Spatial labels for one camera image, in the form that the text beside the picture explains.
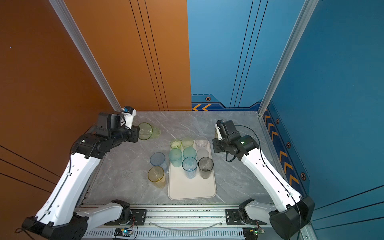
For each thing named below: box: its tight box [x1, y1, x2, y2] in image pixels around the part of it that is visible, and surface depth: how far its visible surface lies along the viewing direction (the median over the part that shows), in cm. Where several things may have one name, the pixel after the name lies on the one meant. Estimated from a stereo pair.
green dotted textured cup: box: [181, 136, 194, 148], surface depth 95 cm
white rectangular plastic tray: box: [167, 140, 217, 201], surface depth 86 cm
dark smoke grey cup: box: [198, 156, 214, 179], surface depth 81 cm
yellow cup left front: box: [147, 166, 167, 189], surface depth 77 cm
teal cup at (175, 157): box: [168, 148, 183, 168], surface depth 91 cm
